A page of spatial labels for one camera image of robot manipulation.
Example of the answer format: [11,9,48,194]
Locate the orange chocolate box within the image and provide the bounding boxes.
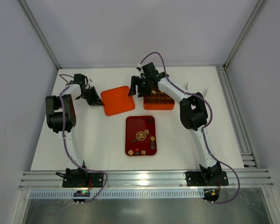
[143,89,175,111]

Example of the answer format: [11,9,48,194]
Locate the orange box lid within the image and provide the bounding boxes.
[101,86,135,116]

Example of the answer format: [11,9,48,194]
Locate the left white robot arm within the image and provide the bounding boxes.
[45,74,106,188]

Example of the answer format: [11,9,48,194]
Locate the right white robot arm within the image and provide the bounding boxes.
[128,63,227,186]

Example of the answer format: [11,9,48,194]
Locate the red lacquer tray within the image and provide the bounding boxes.
[125,115,157,157]

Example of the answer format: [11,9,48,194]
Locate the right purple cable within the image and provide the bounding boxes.
[137,51,241,206]

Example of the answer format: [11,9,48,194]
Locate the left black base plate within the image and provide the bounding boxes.
[56,168,104,188]

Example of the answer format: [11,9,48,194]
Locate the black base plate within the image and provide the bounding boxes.
[56,168,104,188]
[185,171,229,187]

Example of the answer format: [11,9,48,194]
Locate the aluminium mounting rail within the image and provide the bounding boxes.
[19,168,274,189]

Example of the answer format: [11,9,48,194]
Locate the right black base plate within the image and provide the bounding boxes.
[185,171,229,187]

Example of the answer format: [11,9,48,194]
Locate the slotted cable duct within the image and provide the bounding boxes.
[29,189,204,200]

